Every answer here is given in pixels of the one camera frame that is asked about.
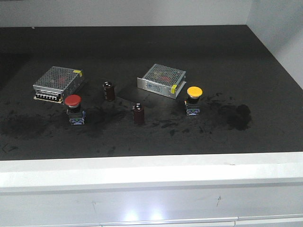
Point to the front dark red capacitor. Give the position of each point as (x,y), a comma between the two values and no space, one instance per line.
(138,113)

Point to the red mushroom push button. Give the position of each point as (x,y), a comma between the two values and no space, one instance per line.
(75,112)

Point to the metal mesh power supply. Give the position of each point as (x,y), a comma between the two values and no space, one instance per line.
(58,83)
(163,80)

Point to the right metal mesh power supply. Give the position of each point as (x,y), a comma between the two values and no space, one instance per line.
(163,80)

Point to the left metal mesh power supply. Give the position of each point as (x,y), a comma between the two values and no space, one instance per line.
(58,83)

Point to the rear dark red capacitor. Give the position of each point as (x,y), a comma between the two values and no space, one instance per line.
(109,91)

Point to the yellow mushroom push button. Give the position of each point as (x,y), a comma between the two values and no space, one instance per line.
(192,107)

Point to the dark red capacitor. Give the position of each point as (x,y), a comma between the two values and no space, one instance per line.
(138,113)
(109,91)

